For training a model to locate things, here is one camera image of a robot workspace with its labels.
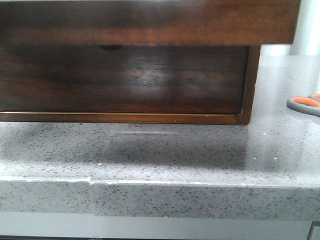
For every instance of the grey orange handled scissors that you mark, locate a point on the grey orange handled scissors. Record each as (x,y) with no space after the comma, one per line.
(308,105)

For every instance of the dark wooden drawer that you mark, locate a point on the dark wooden drawer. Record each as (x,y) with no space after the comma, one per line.
(148,22)
(150,80)

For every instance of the dark wooden drawer cabinet frame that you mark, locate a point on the dark wooden drawer cabinet frame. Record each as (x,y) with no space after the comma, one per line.
(251,82)

